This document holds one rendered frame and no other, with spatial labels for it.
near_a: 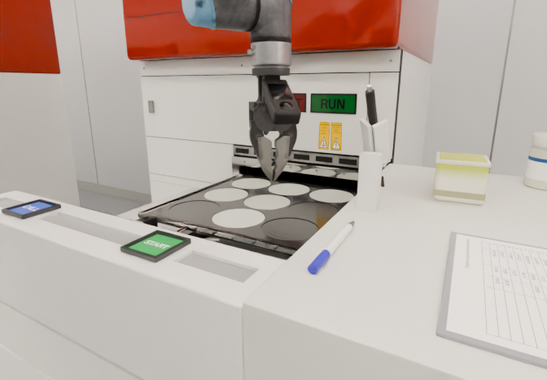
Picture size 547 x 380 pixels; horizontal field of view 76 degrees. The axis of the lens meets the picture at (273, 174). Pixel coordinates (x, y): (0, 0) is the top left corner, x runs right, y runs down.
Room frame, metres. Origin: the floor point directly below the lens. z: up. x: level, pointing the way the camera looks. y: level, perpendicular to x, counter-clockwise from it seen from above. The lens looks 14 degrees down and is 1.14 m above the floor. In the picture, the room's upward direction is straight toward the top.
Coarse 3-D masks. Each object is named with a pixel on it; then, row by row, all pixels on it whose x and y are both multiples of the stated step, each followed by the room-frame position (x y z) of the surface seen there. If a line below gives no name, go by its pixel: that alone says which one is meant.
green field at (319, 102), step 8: (312, 96) 0.90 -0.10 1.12; (320, 96) 0.89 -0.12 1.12; (328, 96) 0.88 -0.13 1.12; (336, 96) 0.87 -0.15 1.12; (344, 96) 0.86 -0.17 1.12; (352, 96) 0.85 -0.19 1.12; (312, 104) 0.90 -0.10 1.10; (320, 104) 0.89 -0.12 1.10; (328, 104) 0.88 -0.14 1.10; (336, 104) 0.87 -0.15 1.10; (344, 104) 0.86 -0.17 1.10; (352, 104) 0.85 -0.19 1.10
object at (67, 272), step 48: (0, 240) 0.46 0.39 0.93; (48, 240) 0.40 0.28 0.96; (96, 240) 0.40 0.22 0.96; (192, 240) 0.40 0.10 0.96; (0, 288) 0.47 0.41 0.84; (48, 288) 0.41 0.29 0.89; (96, 288) 0.36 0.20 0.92; (144, 288) 0.32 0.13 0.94; (192, 288) 0.29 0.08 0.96; (240, 288) 0.29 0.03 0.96; (96, 336) 0.37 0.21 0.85; (144, 336) 0.32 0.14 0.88; (192, 336) 0.29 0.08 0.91; (240, 336) 0.26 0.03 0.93
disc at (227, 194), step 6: (210, 192) 0.79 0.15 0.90; (216, 192) 0.79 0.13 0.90; (222, 192) 0.79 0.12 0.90; (228, 192) 0.79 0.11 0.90; (234, 192) 0.79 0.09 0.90; (240, 192) 0.79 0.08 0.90; (246, 192) 0.79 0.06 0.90; (210, 198) 0.75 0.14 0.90; (216, 198) 0.75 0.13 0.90; (222, 198) 0.75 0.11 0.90; (228, 198) 0.75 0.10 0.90; (234, 198) 0.75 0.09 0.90; (240, 198) 0.75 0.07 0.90
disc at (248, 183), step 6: (240, 180) 0.90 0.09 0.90; (246, 180) 0.90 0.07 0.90; (252, 180) 0.90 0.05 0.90; (258, 180) 0.90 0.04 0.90; (264, 180) 0.90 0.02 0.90; (234, 186) 0.84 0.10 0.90; (240, 186) 0.84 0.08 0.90; (246, 186) 0.84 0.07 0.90; (252, 186) 0.84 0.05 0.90; (258, 186) 0.84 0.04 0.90; (264, 186) 0.84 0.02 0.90
